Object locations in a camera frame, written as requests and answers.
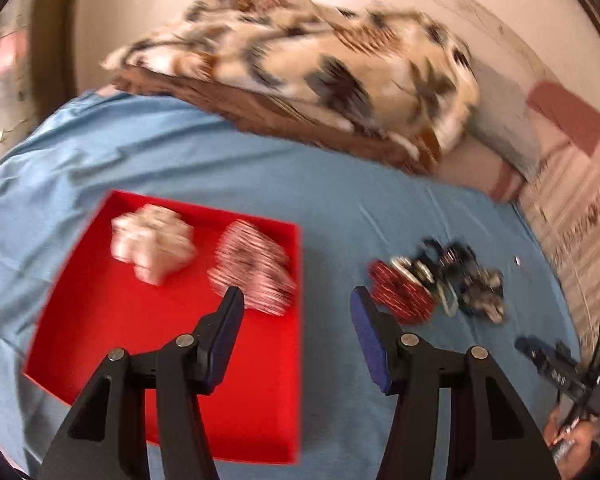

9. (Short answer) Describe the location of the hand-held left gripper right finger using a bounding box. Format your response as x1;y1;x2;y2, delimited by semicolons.
350;286;561;480

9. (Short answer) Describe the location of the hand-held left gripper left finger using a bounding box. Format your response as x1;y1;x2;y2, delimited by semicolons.
39;286;246;480

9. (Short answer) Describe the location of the floral blanket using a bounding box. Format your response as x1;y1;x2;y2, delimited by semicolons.
100;0;481;176

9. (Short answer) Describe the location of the pink striped pillow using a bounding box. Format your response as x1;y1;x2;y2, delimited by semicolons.
436;80;600;204

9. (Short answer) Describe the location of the grey pillow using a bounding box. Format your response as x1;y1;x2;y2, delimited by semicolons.
467;67;543;181

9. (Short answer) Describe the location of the pile of hair ties and bracelets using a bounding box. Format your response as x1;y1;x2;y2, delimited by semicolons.
369;237;507;326

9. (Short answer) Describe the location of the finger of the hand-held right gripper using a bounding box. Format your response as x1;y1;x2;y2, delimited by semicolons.
514;337;580;397

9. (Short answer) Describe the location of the red tray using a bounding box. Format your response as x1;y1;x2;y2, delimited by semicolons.
22;190;302;465

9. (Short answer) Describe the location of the striped patterned pillow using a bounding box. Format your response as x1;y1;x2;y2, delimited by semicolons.
517;150;600;361

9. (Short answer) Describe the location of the blue sheet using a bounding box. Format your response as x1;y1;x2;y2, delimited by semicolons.
0;89;581;480

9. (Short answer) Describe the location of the window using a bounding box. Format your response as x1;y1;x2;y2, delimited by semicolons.
0;0;76;161

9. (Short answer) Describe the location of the person's right hand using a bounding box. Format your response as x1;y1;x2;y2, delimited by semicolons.
542;406;600;479

